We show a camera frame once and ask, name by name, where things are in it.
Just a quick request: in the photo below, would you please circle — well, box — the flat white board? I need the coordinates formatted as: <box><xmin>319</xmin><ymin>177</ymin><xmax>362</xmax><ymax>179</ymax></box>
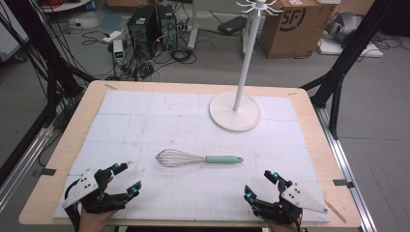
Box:
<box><xmin>318</xmin><ymin>36</ymin><xmax>385</xmax><ymax>59</ymax></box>

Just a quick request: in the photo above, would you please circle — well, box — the round white table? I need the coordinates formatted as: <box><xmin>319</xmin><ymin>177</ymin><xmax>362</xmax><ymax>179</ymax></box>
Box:
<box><xmin>38</xmin><ymin>0</ymin><xmax>92</xmax><ymax>15</ymax></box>

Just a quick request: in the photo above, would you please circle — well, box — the grey rounded appliance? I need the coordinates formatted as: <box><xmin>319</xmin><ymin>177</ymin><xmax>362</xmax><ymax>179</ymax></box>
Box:
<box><xmin>324</xmin><ymin>11</ymin><xmax>365</xmax><ymax>44</ymax></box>

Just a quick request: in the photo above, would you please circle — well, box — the flat black device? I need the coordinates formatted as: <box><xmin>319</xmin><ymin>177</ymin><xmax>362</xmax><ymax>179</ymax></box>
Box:
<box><xmin>217</xmin><ymin>14</ymin><xmax>249</xmax><ymax>37</ymax></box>

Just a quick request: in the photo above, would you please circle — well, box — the tangle of floor cables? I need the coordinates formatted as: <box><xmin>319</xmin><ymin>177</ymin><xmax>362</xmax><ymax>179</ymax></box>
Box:
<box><xmin>121</xmin><ymin>57</ymin><xmax>162</xmax><ymax>82</ymax></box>

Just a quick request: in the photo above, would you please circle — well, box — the person's right hand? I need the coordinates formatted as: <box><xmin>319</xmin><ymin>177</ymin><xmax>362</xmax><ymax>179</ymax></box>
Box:
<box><xmin>263</xmin><ymin>217</ymin><xmax>305</xmax><ymax>232</ymax></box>

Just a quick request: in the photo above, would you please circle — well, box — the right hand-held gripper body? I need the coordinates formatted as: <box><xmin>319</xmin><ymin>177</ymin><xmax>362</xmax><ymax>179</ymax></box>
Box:
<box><xmin>251</xmin><ymin>181</ymin><xmax>330</xmax><ymax>227</ymax></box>

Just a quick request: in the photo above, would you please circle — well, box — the slim black computer tower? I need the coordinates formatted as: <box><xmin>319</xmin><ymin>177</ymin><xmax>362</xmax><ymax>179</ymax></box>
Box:
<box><xmin>156</xmin><ymin>3</ymin><xmax>179</xmax><ymax>51</ymax></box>

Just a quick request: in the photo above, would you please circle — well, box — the white grid mat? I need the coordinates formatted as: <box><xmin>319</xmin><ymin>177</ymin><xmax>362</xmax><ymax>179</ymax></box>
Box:
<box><xmin>52</xmin><ymin>89</ymin><xmax>332</xmax><ymax>223</ymax></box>

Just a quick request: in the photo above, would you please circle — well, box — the aluminium rail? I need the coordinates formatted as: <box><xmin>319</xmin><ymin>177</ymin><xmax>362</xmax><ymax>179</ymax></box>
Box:
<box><xmin>313</xmin><ymin>105</ymin><xmax>379</xmax><ymax>232</ymax></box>
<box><xmin>0</xmin><ymin>125</ymin><xmax>55</xmax><ymax>215</ymax></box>

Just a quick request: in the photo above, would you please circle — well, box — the coiled black cable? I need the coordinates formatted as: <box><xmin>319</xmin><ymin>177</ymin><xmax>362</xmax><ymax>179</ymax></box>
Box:
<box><xmin>169</xmin><ymin>47</ymin><xmax>198</xmax><ymax>66</ymax></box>

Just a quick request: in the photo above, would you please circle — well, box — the white desk leg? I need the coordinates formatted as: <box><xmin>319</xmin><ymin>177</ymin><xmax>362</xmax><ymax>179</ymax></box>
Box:
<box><xmin>187</xmin><ymin>0</ymin><xmax>200</xmax><ymax>50</ymax></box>

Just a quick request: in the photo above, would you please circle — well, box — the white power strip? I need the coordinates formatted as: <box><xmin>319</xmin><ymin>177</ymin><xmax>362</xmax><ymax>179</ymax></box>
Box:
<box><xmin>102</xmin><ymin>30</ymin><xmax>124</xmax><ymax>44</ymax></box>

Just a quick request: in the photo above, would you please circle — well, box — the black metal frame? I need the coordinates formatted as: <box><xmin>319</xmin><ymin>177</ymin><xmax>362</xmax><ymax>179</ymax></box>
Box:
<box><xmin>5</xmin><ymin>0</ymin><xmax>97</xmax><ymax>129</ymax></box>
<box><xmin>300</xmin><ymin>0</ymin><xmax>401</xmax><ymax>141</ymax></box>

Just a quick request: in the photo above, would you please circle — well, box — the white device with green light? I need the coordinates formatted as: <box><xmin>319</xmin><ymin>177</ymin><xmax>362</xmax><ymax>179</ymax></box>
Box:
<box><xmin>112</xmin><ymin>39</ymin><xmax>126</xmax><ymax>66</ymax></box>

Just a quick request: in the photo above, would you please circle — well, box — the white hook stand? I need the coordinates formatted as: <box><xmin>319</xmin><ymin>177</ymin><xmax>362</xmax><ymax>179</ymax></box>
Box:
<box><xmin>208</xmin><ymin>0</ymin><xmax>284</xmax><ymax>132</ymax></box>

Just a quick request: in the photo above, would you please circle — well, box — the green-handled wire whisk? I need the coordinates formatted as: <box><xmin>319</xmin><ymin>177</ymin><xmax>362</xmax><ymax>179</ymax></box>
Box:
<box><xmin>155</xmin><ymin>148</ymin><xmax>245</xmax><ymax>168</ymax></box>

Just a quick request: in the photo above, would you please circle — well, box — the large black computer tower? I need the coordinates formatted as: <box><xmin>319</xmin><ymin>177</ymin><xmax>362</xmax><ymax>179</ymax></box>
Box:
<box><xmin>127</xmin><ymin>5</ymin><xmax>162</xmax><ymax>60</ymax></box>

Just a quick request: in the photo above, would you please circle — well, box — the brown cardboard box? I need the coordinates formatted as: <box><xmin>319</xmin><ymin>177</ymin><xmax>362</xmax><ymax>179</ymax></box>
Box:
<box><xmin>259</xmin><ymin>0</ymin><xmax>338</xmax><ymax>60</ymax></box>

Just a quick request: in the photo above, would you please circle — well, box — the person's left hand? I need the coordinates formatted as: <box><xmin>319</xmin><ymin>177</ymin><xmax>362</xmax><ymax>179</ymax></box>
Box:
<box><xmin>77</xmin><ymin>206</ymin><xmax>118</xmax><ymax>232</ymax></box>

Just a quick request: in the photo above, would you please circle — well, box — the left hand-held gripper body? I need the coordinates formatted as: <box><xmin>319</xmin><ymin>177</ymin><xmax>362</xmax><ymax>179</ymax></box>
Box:
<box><xmin>61</xmin><ymin>168</ymin><xmax>129</xmax><ymax>216</ymax></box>

